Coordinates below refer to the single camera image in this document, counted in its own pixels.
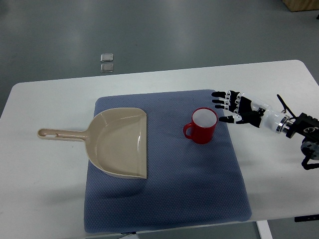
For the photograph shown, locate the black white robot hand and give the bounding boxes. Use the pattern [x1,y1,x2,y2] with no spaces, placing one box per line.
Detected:
[211,90,289,132]

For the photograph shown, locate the red cup white inside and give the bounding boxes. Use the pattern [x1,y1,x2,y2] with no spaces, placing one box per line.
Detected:
[183,108,218,144]

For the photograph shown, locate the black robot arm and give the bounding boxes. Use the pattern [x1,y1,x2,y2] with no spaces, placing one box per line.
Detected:
[276,95,319,170]

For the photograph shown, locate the beige plastic dustpan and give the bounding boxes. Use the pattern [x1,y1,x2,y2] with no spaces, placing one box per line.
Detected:
[37,108,148,179]

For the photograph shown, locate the wooden box corner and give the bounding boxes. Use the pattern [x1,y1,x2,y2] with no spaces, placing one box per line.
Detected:
[282,0,319,12]

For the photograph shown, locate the white table leg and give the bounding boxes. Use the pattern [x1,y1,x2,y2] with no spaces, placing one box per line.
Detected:
[256,220,273,239]

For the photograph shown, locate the black table control panel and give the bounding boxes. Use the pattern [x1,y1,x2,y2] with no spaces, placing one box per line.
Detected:
[294,214,319,223]

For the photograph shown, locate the lower metal floor plate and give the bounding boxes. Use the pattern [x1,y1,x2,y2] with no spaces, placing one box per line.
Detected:
[100,63,114,73]

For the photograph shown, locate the metal floor plate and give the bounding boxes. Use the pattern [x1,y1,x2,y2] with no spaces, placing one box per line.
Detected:
[100,53,114,62]
[100,63,114,73]

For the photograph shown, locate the upper metal floor plate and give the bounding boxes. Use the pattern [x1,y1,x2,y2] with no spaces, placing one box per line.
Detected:
[100,53,114,62]

